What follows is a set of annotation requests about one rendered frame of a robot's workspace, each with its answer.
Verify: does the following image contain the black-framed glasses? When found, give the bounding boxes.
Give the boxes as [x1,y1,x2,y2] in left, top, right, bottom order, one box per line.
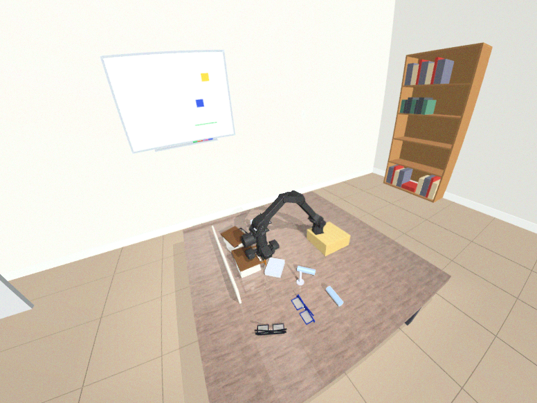
[254,324,286,335]

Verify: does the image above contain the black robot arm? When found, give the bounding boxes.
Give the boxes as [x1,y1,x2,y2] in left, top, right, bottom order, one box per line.
[241,190,327,260]

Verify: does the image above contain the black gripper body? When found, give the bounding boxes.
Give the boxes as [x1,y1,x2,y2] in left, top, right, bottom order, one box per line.
[245,240,280,260]

